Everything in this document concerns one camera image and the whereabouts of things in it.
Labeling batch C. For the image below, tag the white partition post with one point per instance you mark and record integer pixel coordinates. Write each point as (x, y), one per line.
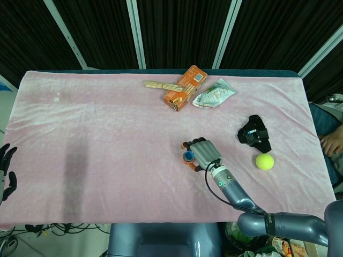
(67, 37)
(226, 34)
(136, 34)
(321, 54)

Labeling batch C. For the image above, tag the bundle of wooden sticks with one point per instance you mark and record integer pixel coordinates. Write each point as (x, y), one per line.
(160, 85)

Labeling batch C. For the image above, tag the colourful snack package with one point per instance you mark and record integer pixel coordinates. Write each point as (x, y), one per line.
(284, 246)

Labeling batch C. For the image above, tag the pink plush cloth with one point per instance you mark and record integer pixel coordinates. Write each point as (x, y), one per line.
(107, 134)

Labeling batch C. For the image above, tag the bystander leg in jeans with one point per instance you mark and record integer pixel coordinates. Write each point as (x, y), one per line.
(325, 120)

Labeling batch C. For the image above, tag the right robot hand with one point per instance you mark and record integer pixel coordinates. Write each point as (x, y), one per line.
(206, 155)

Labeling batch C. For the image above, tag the yellow-green tennis ball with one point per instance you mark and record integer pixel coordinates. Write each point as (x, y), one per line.
(264, 161)

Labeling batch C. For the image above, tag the bystander hand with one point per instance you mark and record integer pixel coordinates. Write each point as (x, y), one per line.
(333, 143)

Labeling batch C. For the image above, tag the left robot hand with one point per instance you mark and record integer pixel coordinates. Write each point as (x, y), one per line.
(6, 155)

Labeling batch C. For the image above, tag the orange plastic cup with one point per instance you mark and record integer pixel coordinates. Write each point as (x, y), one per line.
(184, 160)

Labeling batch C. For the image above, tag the black pleated curtain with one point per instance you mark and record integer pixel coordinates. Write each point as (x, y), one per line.
(107, 32)

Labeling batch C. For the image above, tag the green plastic bag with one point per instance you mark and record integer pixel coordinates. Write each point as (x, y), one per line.
(233, 235)

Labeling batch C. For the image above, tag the silver snack bag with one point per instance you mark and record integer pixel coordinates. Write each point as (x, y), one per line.
(214, 95)

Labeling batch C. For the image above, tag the orange cardboard box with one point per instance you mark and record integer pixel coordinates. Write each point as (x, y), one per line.
(193, 77)

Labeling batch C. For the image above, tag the grey-blue robot torso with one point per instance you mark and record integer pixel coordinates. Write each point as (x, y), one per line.
(160, 241)

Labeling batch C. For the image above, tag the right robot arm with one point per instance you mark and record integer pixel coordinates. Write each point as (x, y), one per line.
(233, 190)

